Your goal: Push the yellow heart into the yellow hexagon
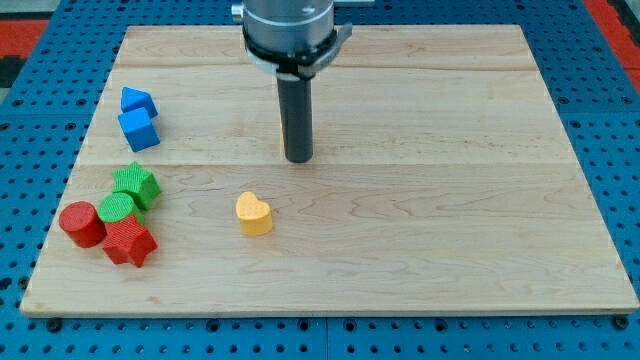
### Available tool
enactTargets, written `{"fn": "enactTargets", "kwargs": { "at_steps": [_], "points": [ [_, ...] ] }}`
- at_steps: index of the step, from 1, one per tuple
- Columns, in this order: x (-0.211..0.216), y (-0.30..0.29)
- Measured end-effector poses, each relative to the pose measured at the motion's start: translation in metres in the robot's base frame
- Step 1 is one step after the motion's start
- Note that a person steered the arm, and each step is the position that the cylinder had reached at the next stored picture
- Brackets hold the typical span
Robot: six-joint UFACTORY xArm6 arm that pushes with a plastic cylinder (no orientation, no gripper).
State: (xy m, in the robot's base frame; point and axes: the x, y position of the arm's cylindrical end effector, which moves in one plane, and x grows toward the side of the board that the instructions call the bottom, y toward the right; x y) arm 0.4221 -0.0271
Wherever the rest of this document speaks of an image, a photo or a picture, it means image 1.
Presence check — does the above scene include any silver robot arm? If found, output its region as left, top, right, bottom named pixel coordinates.
left=231, top=0, right=353, bottom=163

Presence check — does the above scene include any wooden board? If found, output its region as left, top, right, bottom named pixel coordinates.
left=21, top=25, right=639, bottom=318

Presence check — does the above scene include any red star block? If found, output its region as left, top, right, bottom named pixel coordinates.
left=102, top=215, right=158, bottom=268

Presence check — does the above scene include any green star block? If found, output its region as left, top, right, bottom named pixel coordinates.
left=112, top=162, right=162, bottom=210

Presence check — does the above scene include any green cylinder block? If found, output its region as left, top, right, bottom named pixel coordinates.
left=97, top=193, right=145, bottom=225

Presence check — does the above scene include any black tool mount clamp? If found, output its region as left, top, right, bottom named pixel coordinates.
left=243, top=23, right=353, bottom=81

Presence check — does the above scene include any yellow heart block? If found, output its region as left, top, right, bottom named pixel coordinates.
left=235, top=191, right=273, bottom=236

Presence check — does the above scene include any blue cube block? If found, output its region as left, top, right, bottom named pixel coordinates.
left=118, top=108, right=160, bottom=152

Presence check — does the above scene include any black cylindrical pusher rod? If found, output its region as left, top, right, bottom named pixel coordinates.
left=277, top=79, right=313, bottom=163

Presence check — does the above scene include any red cylinder block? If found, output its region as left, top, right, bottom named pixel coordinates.
left=58, top=201, right=107, bottom=248

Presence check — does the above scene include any blue triangle block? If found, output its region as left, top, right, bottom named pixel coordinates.
left=120, top=87, right=158, bottom=118

